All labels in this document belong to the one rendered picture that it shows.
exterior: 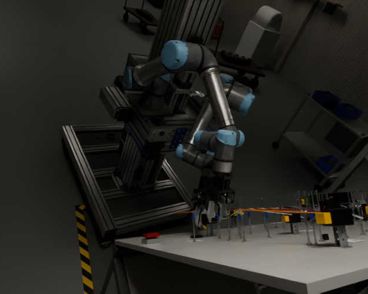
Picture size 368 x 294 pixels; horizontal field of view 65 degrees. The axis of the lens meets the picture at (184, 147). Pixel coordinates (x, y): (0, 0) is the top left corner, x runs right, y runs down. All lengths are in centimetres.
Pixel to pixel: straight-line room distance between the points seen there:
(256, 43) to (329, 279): 743
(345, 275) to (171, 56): 99
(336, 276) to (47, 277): 195
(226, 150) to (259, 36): 680
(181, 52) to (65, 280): 167
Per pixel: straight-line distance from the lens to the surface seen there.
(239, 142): 123
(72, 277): 227
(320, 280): 51
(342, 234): 82
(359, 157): 184
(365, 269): 60
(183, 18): 180
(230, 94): 154
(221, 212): 118
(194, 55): 127
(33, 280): 226
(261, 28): 779
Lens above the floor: 199
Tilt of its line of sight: 33 degrees down
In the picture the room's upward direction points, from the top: 23 degrees clockwise
